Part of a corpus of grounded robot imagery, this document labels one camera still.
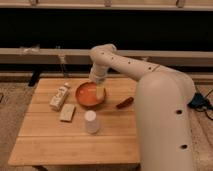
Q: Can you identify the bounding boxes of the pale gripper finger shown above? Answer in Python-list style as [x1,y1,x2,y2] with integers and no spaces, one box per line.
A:
[96,84,105,99]

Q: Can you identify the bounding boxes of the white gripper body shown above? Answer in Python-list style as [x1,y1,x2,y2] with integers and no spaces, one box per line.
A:
[89,66,107,84]

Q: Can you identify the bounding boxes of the red pepper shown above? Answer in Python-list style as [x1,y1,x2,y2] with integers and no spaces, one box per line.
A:
[116,97,134,109]

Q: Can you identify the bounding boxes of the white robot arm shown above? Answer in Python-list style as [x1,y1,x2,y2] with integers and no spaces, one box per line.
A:
[90,44,197,171]

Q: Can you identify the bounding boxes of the orange ceramic bowl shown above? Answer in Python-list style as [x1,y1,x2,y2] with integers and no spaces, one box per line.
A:
[75,82,106,107]

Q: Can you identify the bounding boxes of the white plastic cup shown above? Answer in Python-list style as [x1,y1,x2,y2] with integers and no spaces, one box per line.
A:
[84,110,100,134]

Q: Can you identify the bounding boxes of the beige sponge block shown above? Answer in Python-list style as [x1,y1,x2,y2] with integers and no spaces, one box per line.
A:
[60,104,75,122]

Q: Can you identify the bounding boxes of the white milk carton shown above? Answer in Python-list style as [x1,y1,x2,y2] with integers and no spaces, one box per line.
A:
[49,83,70,111]

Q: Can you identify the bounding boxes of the wooden table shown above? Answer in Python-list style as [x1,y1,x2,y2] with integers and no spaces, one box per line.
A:
[8,78,139,166]

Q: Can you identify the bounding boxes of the black shelf bracket leg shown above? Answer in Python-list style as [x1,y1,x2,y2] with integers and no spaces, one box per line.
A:
[28,66,42,87]

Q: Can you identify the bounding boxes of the long wooden rail shelf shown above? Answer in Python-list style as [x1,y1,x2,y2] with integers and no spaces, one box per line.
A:
[0,48,213,67]

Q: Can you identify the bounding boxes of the blue black cable bundle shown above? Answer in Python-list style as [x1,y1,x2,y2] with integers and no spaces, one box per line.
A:
[187,87,213,121]

